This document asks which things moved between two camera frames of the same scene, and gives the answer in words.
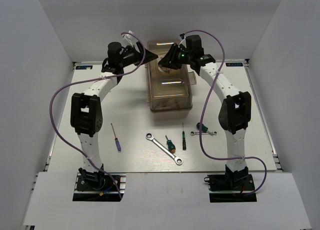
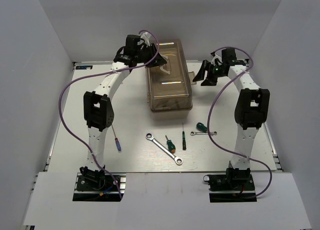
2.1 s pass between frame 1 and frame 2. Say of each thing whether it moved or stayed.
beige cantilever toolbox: stayed
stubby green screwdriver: stayed
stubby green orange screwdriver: stayed
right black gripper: moved
